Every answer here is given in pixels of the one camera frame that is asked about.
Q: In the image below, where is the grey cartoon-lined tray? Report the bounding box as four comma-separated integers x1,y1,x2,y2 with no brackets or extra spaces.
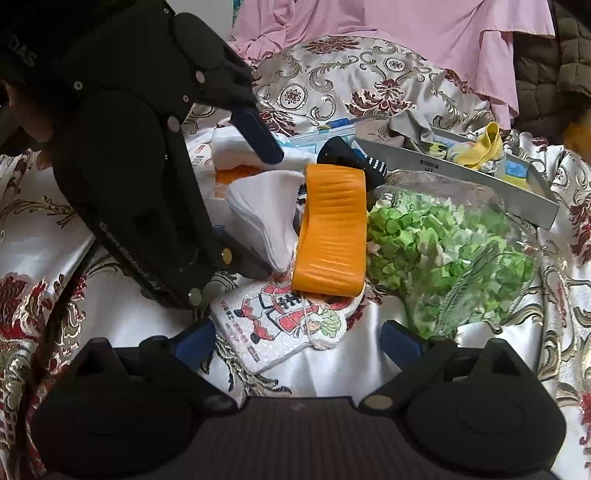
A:
355,117,560,230

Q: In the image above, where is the bag of green pieces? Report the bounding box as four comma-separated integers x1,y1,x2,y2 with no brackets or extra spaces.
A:
367,170,539,340

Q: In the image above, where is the black sock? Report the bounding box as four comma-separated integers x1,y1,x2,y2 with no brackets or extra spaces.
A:
316,137,391,185

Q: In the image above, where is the white sock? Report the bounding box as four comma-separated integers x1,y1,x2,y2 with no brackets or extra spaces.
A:
211,127,319,172
225,170,306,273

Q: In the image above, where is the grey sock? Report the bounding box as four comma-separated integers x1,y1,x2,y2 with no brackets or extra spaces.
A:
355,111,437,148

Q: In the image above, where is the blue face mask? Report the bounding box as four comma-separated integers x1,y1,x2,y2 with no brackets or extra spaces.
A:
277,117,361,155

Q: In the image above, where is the pink bed sheet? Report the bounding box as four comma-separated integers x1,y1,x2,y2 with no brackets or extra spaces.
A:
229,0,557,131

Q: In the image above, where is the yellow cloth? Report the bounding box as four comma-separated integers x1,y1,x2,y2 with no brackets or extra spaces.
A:
443,122,509,174

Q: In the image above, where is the person's left hand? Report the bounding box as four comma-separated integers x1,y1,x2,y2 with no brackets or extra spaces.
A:
0,83,54,169

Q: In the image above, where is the brown quilted jacket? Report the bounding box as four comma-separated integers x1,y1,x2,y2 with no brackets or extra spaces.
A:
512,0,591,125

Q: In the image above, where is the floral satin bedspread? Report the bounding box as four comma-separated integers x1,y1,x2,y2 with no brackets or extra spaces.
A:
0,34,591,480

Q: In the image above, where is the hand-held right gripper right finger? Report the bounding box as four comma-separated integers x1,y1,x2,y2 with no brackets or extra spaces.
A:
358,320,527,414

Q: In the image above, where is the orange cloth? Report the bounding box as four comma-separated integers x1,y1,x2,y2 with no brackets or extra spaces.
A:
292,164,368,297

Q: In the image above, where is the white cartoon printed pouch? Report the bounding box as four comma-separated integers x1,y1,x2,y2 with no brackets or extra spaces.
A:
210,272,363,376

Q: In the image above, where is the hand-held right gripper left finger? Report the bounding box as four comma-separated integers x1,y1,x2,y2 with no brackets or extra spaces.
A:
71,318,238,416

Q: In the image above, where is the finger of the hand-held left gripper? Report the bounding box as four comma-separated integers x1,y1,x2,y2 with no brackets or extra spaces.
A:
171,11,284,165
184,230,274,306

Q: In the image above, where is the wooden bed frame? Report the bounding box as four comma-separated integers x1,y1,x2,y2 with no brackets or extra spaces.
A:
562,121,591,149

